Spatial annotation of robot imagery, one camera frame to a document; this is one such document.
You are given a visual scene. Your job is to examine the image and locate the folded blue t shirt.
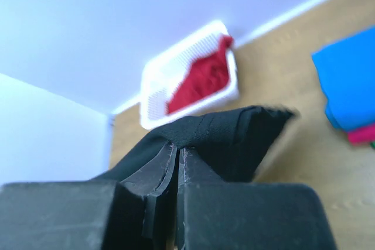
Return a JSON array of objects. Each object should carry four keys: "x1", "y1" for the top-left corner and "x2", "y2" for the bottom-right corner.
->
[{"x1": 312, "y1": 27, "x2": 374, "y2": 131}]

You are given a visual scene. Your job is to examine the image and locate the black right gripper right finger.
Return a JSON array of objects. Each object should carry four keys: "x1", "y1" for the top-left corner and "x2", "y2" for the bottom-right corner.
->
[{"x1": 176, "y1": 149, "x2": 336, "y2": 249}]

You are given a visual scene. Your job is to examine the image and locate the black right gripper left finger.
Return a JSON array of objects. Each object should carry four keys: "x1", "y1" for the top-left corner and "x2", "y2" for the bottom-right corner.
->
[{"x1": 1, "y1": 143, "x2": 178, "y2": 249}]

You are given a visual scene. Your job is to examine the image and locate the white plastic basket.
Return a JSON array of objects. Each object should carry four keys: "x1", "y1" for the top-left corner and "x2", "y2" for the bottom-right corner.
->
[{"x1": 139, "y1": 20, "x2": 239, "y2": 129}]

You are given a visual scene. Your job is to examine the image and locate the red t shirt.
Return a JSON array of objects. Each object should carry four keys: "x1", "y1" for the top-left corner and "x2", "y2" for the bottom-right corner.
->
[{"x1": 167, "y1": 35, "x2": 233, "y2": 114}]

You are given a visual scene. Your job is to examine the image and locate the black t shirt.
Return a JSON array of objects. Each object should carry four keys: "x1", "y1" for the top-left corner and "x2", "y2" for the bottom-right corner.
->
[{"x1": 98, "y1": 105, "x2": 295, "y2": 182}]

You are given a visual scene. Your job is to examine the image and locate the folded pink t shirt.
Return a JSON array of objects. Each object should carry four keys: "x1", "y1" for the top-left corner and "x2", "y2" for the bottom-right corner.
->
[{"x1": 347, "y1": 124, "x2": 375, "y2": 145}]

